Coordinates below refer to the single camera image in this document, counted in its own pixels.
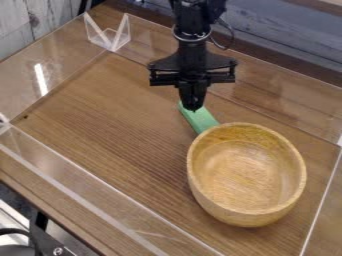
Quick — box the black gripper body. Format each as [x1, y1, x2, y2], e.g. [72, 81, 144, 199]
[147, 31, 238, 87]

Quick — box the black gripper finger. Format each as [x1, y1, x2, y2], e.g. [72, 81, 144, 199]
[194, 81, 207, 109]
[179, 81, 194, 110]

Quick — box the green rectangular block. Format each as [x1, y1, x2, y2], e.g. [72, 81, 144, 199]
[178, 103, 219, 134]

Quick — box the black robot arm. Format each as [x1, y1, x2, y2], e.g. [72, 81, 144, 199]
[147, 0, 238, 111]

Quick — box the wooden brown bowl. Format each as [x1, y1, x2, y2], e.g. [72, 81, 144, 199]
[187, 122, 307, 228]

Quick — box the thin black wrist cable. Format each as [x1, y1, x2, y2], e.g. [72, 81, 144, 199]
[208, 18, 235, 51]

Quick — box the clear acrylic corner bracket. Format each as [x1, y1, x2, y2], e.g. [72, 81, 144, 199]
[83, 13, 131, 52]

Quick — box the clear acrylic enclosure wall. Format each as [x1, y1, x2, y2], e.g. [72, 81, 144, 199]
[0, 18, 342, 256]

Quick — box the black table frame bracket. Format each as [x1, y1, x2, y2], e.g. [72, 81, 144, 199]
[25, 209, 91, 256]

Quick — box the black cable lower left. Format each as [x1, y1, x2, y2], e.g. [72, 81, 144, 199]
[0, 227, 33, 248]

